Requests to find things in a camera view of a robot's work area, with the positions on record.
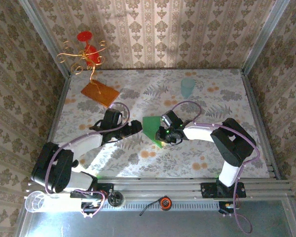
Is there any grey metal plate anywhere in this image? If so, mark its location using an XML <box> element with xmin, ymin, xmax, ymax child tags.
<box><xmin>16</xmin><ymin>199</ymin><xmax>296</xmax><ymax>237</ymax></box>

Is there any clear plastic cup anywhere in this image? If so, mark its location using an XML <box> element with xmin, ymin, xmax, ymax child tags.
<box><xmin>24</xmin><ymin>190</ymin><xmax>55</xmax><ymax>213</ymax></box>

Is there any aluminium mounting rail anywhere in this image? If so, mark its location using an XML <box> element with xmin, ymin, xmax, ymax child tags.
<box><xmin>27</xmin><ymin>178</ymin><xmax>294</xmax><ymax>201</ymax></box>

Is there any teal translucent plastic cup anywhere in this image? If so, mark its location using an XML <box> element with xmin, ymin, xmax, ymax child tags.
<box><xmin>180</xmin><ymin>78</ymin><xmax>196</xmax><ymax>99</ymax></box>

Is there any small black controller board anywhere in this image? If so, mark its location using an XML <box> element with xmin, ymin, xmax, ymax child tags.
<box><xmin>218</xmin><ymin>201</ymin><xmax>240</xmax><ymax>217</ymax></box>
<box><xmin>80</xmin><ymin>200</ymin><xmax>103</xmax><ymax>219</ymax></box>

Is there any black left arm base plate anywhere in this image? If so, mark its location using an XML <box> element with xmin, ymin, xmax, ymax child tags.
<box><xmin>69</xmin><ymin>184</ymin><xmax>114</xmax><ymax>198</ymax></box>

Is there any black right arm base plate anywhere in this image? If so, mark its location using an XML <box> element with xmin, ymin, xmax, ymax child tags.
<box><xmin>200</xmin><ymin>182</ymin><xmax>247</xmax><ymax>199</ymax></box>

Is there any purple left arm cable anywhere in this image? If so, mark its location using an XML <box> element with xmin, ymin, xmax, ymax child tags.
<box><xmin>44</xmin><ymin>102</ymin><xmax>131</xmax><ymax>219</ymax></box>

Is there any green square paper sheet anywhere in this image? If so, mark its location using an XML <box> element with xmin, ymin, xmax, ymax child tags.
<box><xmin>142</xmin><ymin>116</ymin><xmax>167</xmax><ymax>149</ymax></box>

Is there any gold wire stand orange base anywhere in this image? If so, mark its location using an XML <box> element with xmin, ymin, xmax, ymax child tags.
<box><xmin>55</xmin><ymin>39</ymin><xmax>120</xmax><ymax>108</ymax></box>

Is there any aluminium corner post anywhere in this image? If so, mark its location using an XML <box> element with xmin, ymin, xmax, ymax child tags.
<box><xmin>18</xmin><ymin>0</ymin><xmax>72</xmax><ymax>79</ymax></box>
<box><xmin>241</xmin><ymin>0</ymin><xmax>292</xmax><ymax>74</ymax></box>

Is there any slotted grey cable duct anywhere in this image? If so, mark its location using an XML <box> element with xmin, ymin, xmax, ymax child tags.
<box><xmin>123</xmin><ymin>202</ymin><xmax>220</xmax><ymax>211</ymax></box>

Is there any orange black tape measure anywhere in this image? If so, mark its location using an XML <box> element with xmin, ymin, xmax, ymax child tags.
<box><xmin>139</xmin><ymin>196</ymin><xmax>173</xmax><ymax>216</ymax></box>

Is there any black round connector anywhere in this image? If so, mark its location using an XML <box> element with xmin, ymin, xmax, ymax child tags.
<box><xmin>107</xmin><ymin>191</ymin><xmax>125</xmax><ymax>207</ymax></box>

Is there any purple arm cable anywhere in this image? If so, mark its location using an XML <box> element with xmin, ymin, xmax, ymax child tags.
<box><xmin>44</xmin><ymin>102</ymin><xmax>131</xmax><ymax>219</ymax></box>
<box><xmin>171</xmin><ymin>100</ymin><xmax>261</xmax><ymax>235</ymax></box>

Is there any red plastic wine glass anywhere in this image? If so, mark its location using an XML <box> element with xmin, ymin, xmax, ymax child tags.
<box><xmin>76</xmin><ymin>31</ymin><xmax>101</xmax><ymax>67</ymax></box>

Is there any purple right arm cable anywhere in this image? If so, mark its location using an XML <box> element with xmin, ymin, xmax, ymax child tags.
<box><xmin>171</xmin><ymin>100</ymin><xmax>261</xmax><ymax>235</ymax></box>

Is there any floral print tablecloth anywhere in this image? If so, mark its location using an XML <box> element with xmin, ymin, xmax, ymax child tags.
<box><xmin>43</xmin><ymin>69</ymin><xmax>271</xmax><ymax>178</ymax></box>

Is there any aluminium side rail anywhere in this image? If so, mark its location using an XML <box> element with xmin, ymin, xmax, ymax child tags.
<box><xmin>241</xmin><ymin>70</ymin><xmax>283</xmax><ymax>180</ymax></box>
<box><xmin>36</xmin><ymin>76</ymin><xmax>72</xmax><ymax>181</ymax></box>

